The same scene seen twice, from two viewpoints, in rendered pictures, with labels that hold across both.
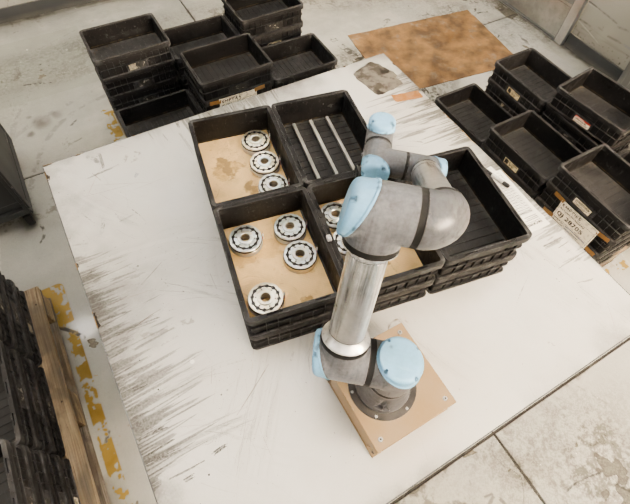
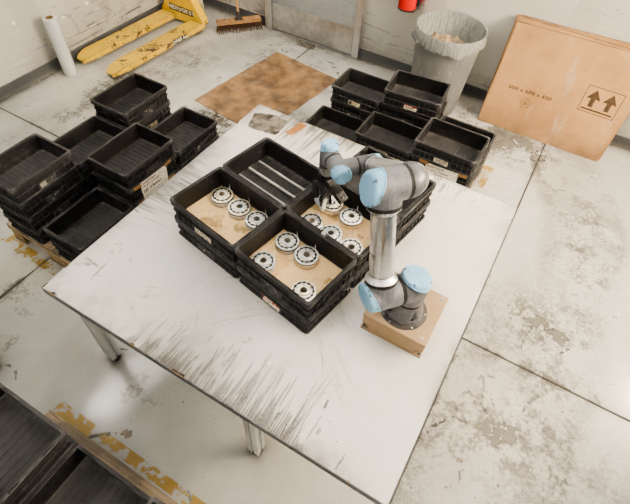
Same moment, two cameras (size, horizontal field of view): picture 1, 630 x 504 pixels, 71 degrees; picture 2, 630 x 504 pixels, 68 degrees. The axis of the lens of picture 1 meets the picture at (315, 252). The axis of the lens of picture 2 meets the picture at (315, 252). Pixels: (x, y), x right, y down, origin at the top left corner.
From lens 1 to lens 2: 0.79 m
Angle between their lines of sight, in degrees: 18
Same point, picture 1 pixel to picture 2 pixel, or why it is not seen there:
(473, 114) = (332, 128)
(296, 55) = (176, 128)
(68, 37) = not seen: outside the picture
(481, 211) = not seen: hidden behind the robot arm
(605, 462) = (531, 320)
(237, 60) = (134, 147)
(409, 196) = (400, 169)
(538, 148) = (390, 135)
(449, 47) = (280, 84)
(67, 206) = (89, 307)
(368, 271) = (390, 222)
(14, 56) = not seen: outside the picture
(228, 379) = (301, 361)
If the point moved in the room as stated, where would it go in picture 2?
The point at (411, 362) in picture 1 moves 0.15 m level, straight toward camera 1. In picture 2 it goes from (423, 274) to (422, 309)
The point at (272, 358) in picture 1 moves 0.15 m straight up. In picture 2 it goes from (321, 334) to (324, 314)
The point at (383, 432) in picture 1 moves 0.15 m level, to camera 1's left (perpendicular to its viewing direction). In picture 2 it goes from (421, 334) to (388, 349)
